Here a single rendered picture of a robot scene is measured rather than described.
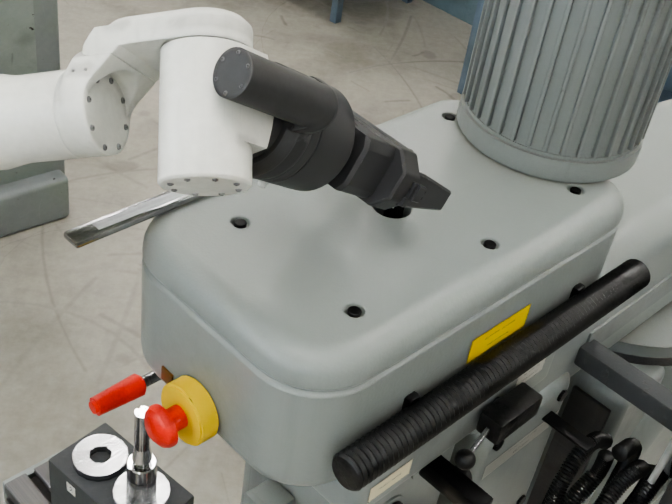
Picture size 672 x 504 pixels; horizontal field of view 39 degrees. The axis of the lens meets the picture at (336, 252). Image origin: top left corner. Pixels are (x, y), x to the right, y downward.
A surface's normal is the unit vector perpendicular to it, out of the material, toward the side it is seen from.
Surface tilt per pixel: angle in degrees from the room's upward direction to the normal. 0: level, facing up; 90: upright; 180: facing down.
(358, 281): 0
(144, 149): 0
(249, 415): 90
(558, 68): 90
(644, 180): 0
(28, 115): 64
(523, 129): 90
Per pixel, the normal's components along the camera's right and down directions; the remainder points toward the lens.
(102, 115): 0.95, -0.05
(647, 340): 0.13, -0.79
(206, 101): 0.12, -0.15
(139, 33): -0.29, -0.15
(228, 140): 0.60, -0.13
